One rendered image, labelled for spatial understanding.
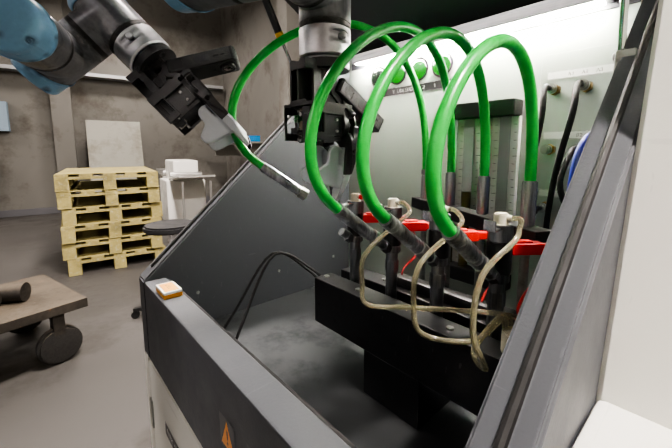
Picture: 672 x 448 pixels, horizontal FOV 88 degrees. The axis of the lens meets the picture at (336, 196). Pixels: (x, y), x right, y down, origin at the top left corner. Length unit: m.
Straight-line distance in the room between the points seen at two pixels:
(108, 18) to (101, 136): 7.35
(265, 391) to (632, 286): 0.36
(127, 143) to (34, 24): 7.46
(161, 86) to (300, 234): 0.48
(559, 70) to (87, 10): 0.76
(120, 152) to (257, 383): 7.62
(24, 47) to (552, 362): 0.61
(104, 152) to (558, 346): 7.84
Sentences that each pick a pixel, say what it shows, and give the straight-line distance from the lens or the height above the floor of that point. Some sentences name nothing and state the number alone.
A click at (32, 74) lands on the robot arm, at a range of 0.71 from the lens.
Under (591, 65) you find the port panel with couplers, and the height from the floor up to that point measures 1.33.
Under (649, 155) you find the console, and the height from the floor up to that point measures 1.19.
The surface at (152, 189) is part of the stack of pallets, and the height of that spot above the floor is 0.79.
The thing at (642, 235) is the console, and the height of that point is 1.12.
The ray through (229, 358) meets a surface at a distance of 0.48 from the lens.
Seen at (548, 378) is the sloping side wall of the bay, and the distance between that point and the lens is 0.30.
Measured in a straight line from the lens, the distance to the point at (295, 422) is 0.39.
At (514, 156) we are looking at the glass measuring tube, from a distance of 0.72.
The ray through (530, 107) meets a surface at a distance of 0.50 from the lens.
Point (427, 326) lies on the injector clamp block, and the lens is 0.48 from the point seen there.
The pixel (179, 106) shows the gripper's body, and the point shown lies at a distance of 0.61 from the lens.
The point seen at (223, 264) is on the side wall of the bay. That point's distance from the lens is 0.82.
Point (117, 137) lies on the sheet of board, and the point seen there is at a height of 1.43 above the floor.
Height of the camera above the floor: 1.20
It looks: 8 degrees down
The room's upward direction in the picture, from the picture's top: straight up
